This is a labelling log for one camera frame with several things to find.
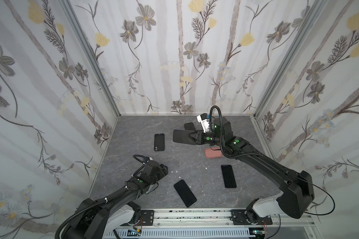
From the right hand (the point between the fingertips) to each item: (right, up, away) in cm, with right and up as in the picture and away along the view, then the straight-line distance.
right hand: (186, 131), depth 70 cm
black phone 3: (-2, -3, +7) cm, 8 cm away
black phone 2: (0, -35, +12) cm, 37 cm away
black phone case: (-18, -8, +35) cm, 41 cm away
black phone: (+3, +3, +38) cm, 38 cm away
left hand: (-14, -21, +18) cm, 31 cm away
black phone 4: (+27, -28, +22) cm, 45 cm away
